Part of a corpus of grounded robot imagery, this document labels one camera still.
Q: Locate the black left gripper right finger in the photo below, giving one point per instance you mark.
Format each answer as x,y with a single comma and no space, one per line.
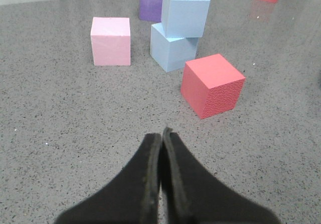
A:
195,196

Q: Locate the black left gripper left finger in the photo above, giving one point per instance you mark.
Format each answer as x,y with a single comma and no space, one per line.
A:
131,197

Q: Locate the light blue foam block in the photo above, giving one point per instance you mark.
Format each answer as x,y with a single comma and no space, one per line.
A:
171,53
184,18

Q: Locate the red textured foam block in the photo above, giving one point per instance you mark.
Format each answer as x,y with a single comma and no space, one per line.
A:
211,85

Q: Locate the pink foam block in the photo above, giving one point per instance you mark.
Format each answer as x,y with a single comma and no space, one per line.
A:
110,40

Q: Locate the purple foam block far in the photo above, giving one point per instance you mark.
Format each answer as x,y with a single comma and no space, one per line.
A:
150,10

